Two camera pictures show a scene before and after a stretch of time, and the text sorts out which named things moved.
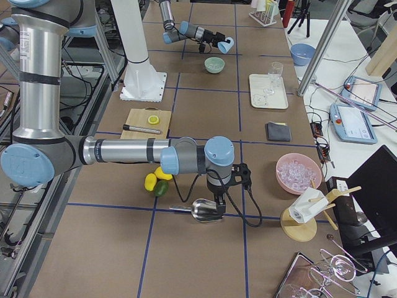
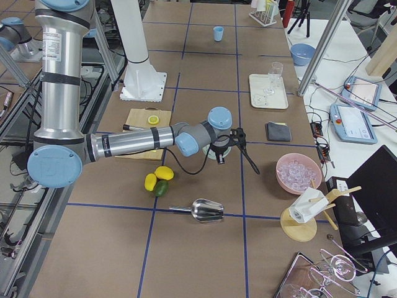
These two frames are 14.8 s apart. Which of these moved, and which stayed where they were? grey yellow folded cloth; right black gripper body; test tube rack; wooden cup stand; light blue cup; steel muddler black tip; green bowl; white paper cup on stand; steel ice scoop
Moved: green bowl; light blue cup; right black gripper body
Stayed: wooden cup stand; grey yellow folded cloth; steel muddler black tip; steel ice scoop; white paper cup on stand; test tube rack
